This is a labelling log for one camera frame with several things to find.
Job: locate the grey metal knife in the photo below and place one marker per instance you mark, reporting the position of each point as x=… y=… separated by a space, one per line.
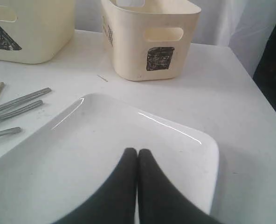
x=25 y=98

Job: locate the grey metal fork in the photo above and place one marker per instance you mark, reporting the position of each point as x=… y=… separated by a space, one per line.
x=10 y=131

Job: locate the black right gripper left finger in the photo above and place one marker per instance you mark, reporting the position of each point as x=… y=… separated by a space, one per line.
x=115 y=200

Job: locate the white rectangular plate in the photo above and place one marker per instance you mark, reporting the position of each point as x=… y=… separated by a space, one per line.
x=62 y=164

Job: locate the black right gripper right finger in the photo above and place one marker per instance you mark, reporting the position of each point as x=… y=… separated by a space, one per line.
x=159 y=201

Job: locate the cream bin square mark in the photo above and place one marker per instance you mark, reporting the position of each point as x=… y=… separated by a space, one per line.
x=149 y=42

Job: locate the cream bin triangle mark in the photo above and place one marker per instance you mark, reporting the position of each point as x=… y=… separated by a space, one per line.
x=34 y=31

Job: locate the grey metal spoon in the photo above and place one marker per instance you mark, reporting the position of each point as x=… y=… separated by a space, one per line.
x=21 y=110

